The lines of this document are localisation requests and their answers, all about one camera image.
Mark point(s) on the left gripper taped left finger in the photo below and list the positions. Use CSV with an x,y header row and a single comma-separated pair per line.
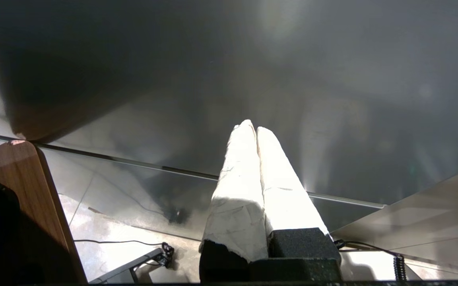
x,y
237,206

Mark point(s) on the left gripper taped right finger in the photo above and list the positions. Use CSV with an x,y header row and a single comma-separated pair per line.
x,y
288,214

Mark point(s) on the glossy grey plinth panel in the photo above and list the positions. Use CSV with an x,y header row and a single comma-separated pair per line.
x,y
125,190

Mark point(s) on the thin metal trim strip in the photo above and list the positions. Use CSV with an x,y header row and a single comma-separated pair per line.
x,y
133,162

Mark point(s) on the black metal stand leg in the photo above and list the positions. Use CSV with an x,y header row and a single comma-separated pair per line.
x,y
133,268

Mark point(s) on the glossy dark cabinet front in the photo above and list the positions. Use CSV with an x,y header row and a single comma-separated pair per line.
x,y
332,79

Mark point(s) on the grey-beige flat panel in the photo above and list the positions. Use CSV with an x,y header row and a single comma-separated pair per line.
x,y
431,218

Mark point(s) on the brown wooden board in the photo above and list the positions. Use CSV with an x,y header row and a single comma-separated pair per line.
x,y
34,178

